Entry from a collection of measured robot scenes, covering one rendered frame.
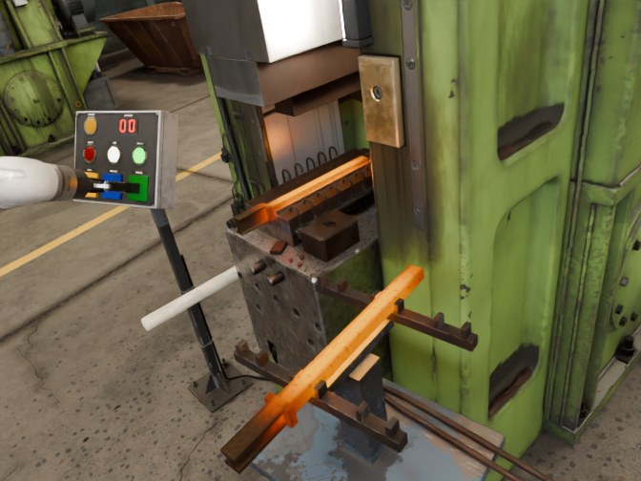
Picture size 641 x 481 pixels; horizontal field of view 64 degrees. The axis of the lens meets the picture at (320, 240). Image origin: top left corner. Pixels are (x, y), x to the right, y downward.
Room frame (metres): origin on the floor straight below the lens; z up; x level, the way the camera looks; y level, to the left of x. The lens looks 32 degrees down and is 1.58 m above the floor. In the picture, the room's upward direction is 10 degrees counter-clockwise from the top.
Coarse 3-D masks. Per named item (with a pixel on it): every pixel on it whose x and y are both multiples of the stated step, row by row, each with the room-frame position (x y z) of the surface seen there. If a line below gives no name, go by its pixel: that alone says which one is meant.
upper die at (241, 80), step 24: (336, 48) 1.21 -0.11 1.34; (216, 72) 1.22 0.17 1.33; (240, 72) 1.13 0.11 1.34; (264, 72) 1.09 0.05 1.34; (288, 72) 1.13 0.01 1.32; (312, 72) 1.17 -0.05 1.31; (336, 72) 1.21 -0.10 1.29; (240, 96) 1.15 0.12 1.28; (264, 96) 1.08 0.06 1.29; (288, 96) 1.12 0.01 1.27
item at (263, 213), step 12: (336, 168) 1.30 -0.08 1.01; (348, 168) 1.29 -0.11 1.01; (312, 180) 1.25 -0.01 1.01; (324, 180) 1.24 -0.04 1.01; (300, 192) 1.19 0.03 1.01; (264, 204) 1.14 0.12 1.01; (276, 204) 1.14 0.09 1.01; (240, 216) 1.09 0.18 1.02; (252, 216) 1.11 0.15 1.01; (264, 216) 1.13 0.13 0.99; (240, 228) 1.08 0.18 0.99; (252, 228) 1.10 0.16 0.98
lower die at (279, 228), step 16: (336, 160) 1.42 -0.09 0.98; (304, 176) 1.35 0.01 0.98; (320, 176) 1.31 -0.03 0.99; (352, 176) 1.27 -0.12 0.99; (368, 176) 1.25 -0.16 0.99; (272, 192) 1.28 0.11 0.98; (288, 192) 1.24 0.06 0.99; (336, 192) 1.19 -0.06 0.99; (288, 208) 1.14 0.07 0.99; (304, 208) 1.13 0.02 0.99; (320, 208) 1.14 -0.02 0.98; (272, 224) 1.14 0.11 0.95; (288, 224) 1.08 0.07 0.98; (288, 240) 1.10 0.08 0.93
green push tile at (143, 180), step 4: (132, 176) 1.43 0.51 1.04; (136, 176) 1.42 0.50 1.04; (140, 176) 1.41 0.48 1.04; (144, 176) 1.41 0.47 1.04; (148, 176) 1.41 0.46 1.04; (132, 180) 1.42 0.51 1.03; (136, 180) 1.41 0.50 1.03; (140, 180) 1.41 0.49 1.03; (144, 180) 1.40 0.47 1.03; (148, 180) 1.40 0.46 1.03; (140, 184) 1.40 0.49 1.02; (144, 184) 1.40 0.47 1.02; (148, 184) 1.39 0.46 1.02; (140, 188) 1.40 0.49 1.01; (144, 188) 1.39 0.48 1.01; (148, 188) 1.39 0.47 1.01; (140, 192) 1.39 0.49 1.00; (144, 192) 1.39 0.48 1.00; (128, 196) 1.41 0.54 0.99; (132, 196) 1.40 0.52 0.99; (136, 196) 1.39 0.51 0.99; (140, 196) 1.39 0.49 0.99; (144, 196) 1.38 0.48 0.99; (136, 200) 1.39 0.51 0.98; (140, 200) 1.38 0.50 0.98; (144, 200) 1.37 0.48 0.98
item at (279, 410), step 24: (408, 288) 0.70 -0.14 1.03; (384, 312) 0.65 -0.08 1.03; (360, 336) 0.60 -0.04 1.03; (336, 360) 0.56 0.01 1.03; (288, 384) 0.52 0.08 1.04; (312, 384) 0.52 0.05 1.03; (264, 408) 0.48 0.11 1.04; (288, 408) 0.47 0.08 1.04; (240, 432) 0.45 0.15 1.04; (264, 432) 0.45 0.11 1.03; (240, 456) 0.42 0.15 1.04
